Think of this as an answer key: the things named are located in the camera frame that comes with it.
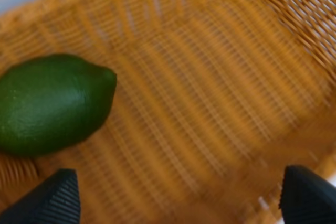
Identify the green lime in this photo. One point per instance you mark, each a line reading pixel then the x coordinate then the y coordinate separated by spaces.
pixel 51 103

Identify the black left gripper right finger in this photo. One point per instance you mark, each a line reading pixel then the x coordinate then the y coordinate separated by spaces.
pixel 306 197

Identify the orange wicker basket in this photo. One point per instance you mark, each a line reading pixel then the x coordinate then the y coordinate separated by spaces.
pixel 214 99

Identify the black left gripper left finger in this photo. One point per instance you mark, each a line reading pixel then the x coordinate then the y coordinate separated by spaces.
pixel 55 200

